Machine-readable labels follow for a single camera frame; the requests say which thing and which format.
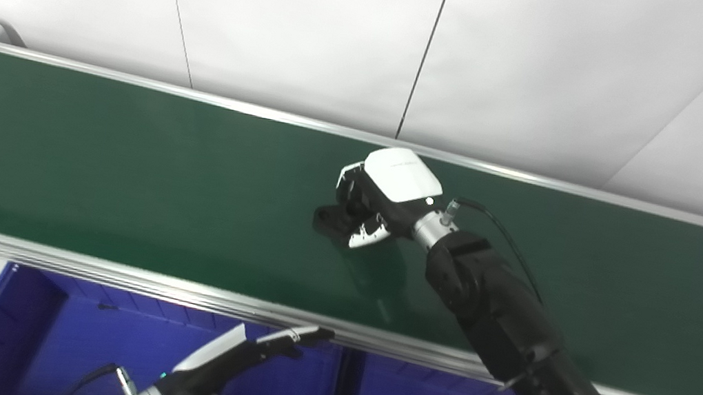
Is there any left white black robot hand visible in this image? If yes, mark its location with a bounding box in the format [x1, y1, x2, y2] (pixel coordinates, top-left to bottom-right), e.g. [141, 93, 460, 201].
[165, 305, 337, 395]

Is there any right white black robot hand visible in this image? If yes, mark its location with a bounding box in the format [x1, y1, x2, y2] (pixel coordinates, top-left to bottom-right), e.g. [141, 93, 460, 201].
[326, 139, 449, 261]

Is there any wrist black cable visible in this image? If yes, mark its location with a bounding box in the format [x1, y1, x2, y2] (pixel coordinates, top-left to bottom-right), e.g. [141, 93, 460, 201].
[430, 195, 559, 307]
[59, 356, 142, 395]

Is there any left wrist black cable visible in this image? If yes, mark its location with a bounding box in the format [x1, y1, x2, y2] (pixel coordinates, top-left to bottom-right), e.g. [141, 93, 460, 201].
[59, 356, 142, 395]

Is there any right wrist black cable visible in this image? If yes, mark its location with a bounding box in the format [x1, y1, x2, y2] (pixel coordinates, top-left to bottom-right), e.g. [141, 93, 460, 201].
[430, 195, 559, 307]

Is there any green conveyor belt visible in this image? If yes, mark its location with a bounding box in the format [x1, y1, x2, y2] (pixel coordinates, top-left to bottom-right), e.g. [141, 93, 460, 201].
[0, 37, 703, 395]

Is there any black flanged machine part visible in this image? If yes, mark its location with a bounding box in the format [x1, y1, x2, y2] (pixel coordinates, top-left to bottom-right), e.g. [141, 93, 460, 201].
[310, 201, 365, 245]

